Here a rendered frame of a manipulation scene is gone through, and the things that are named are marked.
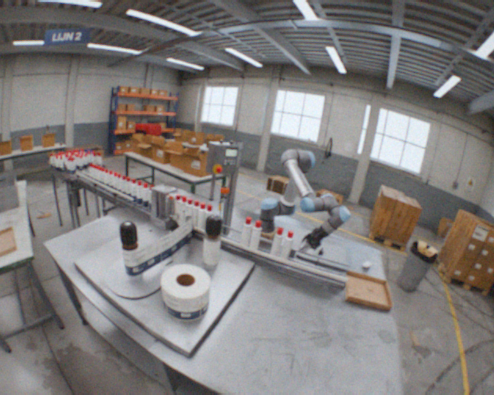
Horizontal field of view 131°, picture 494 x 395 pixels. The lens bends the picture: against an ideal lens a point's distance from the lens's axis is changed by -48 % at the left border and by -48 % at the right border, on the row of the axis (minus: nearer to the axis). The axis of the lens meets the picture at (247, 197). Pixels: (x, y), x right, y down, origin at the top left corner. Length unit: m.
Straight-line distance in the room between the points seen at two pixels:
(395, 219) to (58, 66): 10.02
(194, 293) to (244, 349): 0.31
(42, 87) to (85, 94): 1.66
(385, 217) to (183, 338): 3.92
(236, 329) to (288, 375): 0.30
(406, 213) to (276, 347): 3.72
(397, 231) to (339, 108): 3.80
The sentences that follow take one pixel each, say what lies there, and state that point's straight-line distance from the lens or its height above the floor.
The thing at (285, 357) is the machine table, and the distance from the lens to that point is 0.95.
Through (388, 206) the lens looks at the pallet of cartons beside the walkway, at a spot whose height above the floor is 0.72.
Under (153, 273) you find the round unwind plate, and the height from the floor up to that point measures 0.89.
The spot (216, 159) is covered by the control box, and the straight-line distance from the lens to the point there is 1.28.
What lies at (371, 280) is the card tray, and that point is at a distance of 1.55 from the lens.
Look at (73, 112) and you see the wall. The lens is 8.39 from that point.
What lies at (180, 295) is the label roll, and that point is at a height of 1.02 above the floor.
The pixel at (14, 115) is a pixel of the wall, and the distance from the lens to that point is 8.32.
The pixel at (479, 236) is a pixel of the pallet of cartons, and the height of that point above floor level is 0.97.
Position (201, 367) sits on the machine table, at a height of 0.83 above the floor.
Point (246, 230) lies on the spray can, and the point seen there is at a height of 1.02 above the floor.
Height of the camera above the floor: 1.64
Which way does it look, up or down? 20 degrees down
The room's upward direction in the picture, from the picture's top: 9 degrees clockwise
